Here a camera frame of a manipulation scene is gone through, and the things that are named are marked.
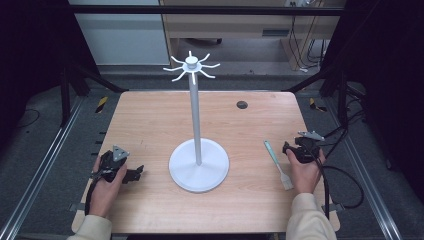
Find person's right hand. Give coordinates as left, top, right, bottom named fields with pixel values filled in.
left=285, top=147, right=327, bottom=196

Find black curtain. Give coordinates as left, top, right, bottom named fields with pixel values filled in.
left=319, top=0, right=424, bottom=194

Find light wooden background desk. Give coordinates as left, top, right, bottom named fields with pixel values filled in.
left=159, top=0, right=347, bottom=72

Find black horizontal frame bar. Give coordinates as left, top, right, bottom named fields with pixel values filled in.
left=67, top=4, right=345, bottom=17

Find hanging black cable bundle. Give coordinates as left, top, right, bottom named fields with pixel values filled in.
left=287, top=1, right=330, bottom=73

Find white hook stand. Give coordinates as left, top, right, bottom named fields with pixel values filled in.
left=162, top=50, right=230, bottom=194

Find person's left hand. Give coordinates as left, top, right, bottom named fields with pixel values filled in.
left=88, top=155, right=129, bottom=219

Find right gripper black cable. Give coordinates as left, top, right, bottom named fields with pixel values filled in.
left=308, top=145, right=331, bottom=221

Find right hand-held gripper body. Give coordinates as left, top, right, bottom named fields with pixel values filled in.
left=292, top=130, right=326, bottom=165

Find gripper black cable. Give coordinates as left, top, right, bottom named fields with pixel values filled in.
left=308, top=145, right=331, bottom=221
left=84, top=169, right=112, bottom=217

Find black frame post with brace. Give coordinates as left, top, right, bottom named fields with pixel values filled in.
left=59, top=61, right=130, bottom=128
left=282, top=64, right=350, bottom=129

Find aluminium floor rail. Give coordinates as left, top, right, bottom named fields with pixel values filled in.
left=323, top=98, right=405, bottom=240
left=0, top=95, right=85, bottom=240

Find black cables beside frame post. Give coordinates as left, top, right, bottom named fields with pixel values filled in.
left=322, top=81, right=369, bottom=158

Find white cabinet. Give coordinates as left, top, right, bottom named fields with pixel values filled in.
left=67, top=0, right=171, bottom=66

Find looped black floor cable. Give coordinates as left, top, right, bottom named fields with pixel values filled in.
left=322, top=165, right=365, bottom=210

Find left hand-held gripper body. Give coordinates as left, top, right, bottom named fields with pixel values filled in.
left=98, top=144, right=131, bottom=183

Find yellow black tape strip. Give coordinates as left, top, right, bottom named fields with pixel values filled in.
left=308, top=97, right=328, bottom=113
left=95, top=96, right=110, bottom=114

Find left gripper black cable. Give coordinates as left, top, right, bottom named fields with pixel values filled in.
left=84, top=169, right=112, bottom=217

